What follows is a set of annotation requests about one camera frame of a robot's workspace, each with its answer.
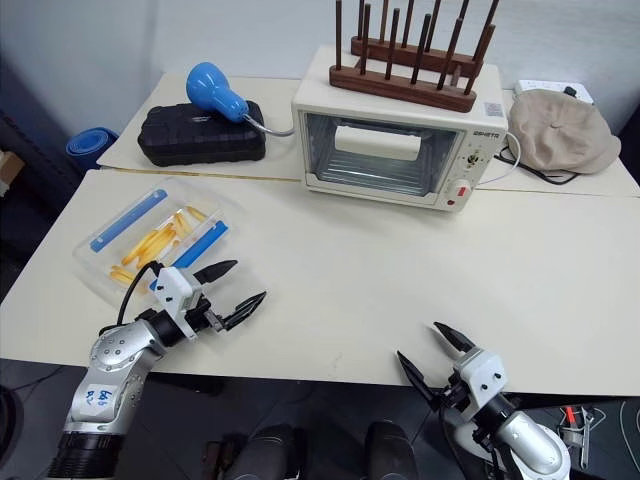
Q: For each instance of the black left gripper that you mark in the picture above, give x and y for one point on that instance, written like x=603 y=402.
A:
x=202 y=317

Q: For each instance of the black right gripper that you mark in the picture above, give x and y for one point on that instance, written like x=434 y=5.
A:
x=452 y=395

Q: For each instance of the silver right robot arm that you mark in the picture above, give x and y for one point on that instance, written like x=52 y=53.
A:
x=530 y=445

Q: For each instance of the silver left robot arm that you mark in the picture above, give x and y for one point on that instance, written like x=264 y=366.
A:
x=115 y=360

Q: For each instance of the clear plastic tray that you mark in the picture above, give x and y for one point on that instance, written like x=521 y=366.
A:
x=150 y=200

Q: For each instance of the white toaster oven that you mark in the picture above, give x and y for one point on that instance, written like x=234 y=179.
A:
x=475 y=145

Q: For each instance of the blue container clip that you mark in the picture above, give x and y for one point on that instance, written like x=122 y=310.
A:
x=202 y=243
x=127 y=220

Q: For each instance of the yellow french fry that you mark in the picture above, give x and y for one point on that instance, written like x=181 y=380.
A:
x=141 y=251
x=161 y=237
x=121 y=273
x=196 y=214
x=178 y=221

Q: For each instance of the black hard case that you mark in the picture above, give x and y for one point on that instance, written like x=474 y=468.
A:
x=200 y=140

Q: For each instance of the dark rounded shape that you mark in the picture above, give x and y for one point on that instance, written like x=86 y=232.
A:
x=272 y=450

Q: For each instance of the blue handheld device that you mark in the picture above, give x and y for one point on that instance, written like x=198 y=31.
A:
x=210 y=90

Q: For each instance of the blue rolled mat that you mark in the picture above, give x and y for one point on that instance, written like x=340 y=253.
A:
x=90 y=142

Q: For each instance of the brown cardboard box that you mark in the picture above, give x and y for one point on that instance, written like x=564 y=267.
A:
x=9 y=170

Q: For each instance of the beige flat cap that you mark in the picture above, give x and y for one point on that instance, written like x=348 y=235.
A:
x=560 y=130

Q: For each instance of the dark wooden peg rack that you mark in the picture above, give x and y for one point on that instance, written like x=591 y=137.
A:
x=435 y=60
x=400 y=87

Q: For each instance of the white power strip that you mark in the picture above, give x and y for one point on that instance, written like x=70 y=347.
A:
x=535 y=86

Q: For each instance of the black plug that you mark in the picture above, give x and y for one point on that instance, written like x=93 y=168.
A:
x=569 y=91

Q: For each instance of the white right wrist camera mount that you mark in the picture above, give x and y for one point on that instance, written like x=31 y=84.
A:
x=482 y=375

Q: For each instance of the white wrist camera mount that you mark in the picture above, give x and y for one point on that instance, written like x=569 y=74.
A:
x=482 y=375
x=172 y=290

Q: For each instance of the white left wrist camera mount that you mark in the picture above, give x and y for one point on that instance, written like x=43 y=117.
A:
x=172 y=290

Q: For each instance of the white knob with red switch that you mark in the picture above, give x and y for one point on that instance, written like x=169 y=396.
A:
x=462 y=191

